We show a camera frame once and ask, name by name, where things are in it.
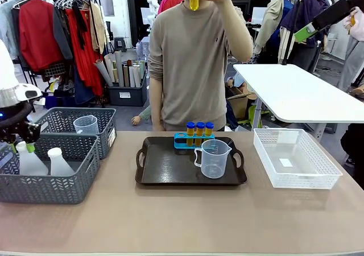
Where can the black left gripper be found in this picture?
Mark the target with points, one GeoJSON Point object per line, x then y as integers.
{"type": "Point", "coordinates": [20, 132]}

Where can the white plastic flask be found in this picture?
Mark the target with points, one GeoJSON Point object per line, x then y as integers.
{"type": "Point", "coordinates": [29, 163]}
{"type": "Point", "coordinates": [60, 165]}

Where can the clear plastic measuring cup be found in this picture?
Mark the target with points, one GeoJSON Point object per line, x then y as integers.
{"type": "Point", "coordinates": [213, 162]}
{"type": "Point", "coordinates": [85, 125]}

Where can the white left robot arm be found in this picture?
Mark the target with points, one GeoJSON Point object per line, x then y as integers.
{"type": "Point", "coordinates": [8, 76]}

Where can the person right forearm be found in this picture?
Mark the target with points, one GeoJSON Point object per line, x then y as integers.
{"type": "Point", "coordinates": [156, 105]}

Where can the person left forearm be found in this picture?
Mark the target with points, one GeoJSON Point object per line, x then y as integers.
{"type": "Point", "coordinates": [240, 31]}

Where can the black tripod pole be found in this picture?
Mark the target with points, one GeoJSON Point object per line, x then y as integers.
{"type": "Point", "coordinates": [290, 34]}

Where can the bystander in navy jacket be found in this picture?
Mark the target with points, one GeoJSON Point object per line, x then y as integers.
{"type": "Point", "coordinates": [307, 8]}

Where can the bystander in beige coat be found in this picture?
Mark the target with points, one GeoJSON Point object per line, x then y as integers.
{"type": "Point", "coordinates": [270, 25]}

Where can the grey basket without label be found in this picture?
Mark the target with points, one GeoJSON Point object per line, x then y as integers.
{"type": "Point", "coordinates": [45, 189]}

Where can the bystander in grey trousers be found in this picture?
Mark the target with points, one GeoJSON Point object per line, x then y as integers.
{"type": "Point", "coordinates": [352, 57]}

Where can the white side table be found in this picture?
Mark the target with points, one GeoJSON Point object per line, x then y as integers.
{"type": "Point", "coordinates": [298, 94]}

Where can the grey basket with label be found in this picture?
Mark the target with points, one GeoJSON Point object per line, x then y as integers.
{"type": "Point", "coordinates": [105, 136]}

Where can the dark blue hanging garment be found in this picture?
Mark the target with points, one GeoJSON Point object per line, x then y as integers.
{"type": "Point", "coordinates": [84, 88]}

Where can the cardboard box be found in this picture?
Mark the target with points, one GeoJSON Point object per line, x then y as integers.
{"type": "Point", "coordinates": [239, 102]}

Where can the red dress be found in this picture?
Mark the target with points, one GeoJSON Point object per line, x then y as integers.
{"type": "Point", "coordinates": [85, 59]}

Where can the red jacket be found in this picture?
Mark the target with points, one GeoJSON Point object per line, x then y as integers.
{"type": "Point", "coordinates": [37, 34]}

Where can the black bin with rolls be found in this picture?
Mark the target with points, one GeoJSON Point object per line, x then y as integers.
{"type": "Point", "coordinates": [128, 95]}

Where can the bystander in black trousers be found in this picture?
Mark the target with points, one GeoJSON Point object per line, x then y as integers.
{"type": "Point", "coordinates": [354, 142]}

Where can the white paper roll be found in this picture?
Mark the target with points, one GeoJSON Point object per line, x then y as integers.
{"type": "Point", "coordinates": [137, 76]}
{"type": "Point", "coordinates": [111, 66]}

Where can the dark grey hanging jacket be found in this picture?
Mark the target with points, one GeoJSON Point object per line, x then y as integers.
{"type": "Point", "coordinates": [61, 34]}

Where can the person torso beige sweater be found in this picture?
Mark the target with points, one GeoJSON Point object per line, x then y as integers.
{"type": "Point", "coordinates": [190, 68]}

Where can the mannequin arm green sleeve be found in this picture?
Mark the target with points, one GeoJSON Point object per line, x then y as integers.
{"type": "Point", "coordinates": [140, 116]}

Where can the grey hanging garment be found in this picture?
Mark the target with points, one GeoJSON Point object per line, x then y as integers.
{"type": "Point", "coordinates": [7, 25]}

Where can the brown paper roll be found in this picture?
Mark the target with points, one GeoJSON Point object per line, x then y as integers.
{"type": "Point", "coordinates": [126, 76]}

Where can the tall grey paper roll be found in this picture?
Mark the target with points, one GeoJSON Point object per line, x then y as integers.
{"type": "Point", "coordinates": [120, 68]}

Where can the black hanging scarf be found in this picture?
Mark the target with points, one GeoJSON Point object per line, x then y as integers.
{"type": "Point", "coordinates": [79, 22]}

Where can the beige hanging garment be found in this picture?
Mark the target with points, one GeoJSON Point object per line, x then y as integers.
{"type": "Point", "coordinates": [99, 28]}

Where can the black stool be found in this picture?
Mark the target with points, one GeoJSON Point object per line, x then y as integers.
{"type": "Point", "coordinates": [120, 44]}

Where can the white perforated plastic basket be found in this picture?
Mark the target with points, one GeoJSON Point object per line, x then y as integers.
{"type": "Point", "coordinates": [298, 179]}

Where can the dark brown plastic tray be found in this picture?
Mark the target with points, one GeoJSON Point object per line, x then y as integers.
{"type": "Point", "coordinates": [170, 167]}

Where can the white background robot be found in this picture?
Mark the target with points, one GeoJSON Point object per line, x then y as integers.
{"type": "Point", "coordinates": [153, 8]}

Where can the blue test tube rack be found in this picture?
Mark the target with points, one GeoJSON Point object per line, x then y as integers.
{"type": "Point", "coordinates": [180, 142]}

